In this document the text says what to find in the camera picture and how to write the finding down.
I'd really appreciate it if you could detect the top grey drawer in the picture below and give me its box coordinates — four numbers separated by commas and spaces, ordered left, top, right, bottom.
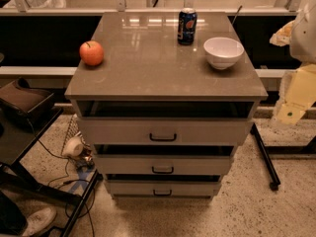
77, 118, 253, 145

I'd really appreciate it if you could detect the white tape roll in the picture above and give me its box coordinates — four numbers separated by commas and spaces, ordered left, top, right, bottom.
63, 136, 84, 158

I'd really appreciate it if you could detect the white ceramic bowl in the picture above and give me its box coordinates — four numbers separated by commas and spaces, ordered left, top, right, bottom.
203, 37, 244, 70

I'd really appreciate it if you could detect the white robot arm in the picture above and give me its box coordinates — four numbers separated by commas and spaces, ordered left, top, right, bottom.
274, 0, 316, 124

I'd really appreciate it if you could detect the bottom grey drawer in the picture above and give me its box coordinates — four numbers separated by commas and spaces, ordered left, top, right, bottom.
105, 181, 221, 197

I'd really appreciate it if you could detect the red apple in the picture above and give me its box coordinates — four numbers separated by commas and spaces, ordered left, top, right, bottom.
79, 40, 104, 66

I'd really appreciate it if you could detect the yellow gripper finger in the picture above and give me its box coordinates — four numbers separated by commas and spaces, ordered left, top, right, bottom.
276, 64, 316, 124

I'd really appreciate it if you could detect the black metal stand leg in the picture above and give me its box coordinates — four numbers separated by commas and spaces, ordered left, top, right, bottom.
251, 124, 280, 192

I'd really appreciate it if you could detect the blue Pepsi can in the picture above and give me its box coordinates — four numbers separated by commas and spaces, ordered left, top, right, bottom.
178, 8, 198, 44

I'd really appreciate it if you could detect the grey drawer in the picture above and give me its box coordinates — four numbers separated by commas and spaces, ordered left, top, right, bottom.
105, 181, 221, 197
94, 155, 232, 175
77, 118, 253, 145

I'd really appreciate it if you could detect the middle grey drawer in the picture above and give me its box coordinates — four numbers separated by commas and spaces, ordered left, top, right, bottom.
94, 155, 232, 175

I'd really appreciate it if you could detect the white sneaker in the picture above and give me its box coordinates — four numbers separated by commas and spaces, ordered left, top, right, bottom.
22, 206, 56, 237

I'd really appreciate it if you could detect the black side table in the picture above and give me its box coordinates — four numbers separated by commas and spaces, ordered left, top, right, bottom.
0, 107, 101, 237

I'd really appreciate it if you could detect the grey drawer cabinet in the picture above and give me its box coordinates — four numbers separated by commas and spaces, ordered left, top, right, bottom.
64, 11, 269, 199

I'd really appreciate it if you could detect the brown VR headset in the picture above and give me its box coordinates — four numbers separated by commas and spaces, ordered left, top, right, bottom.
0, 78, 54, 124

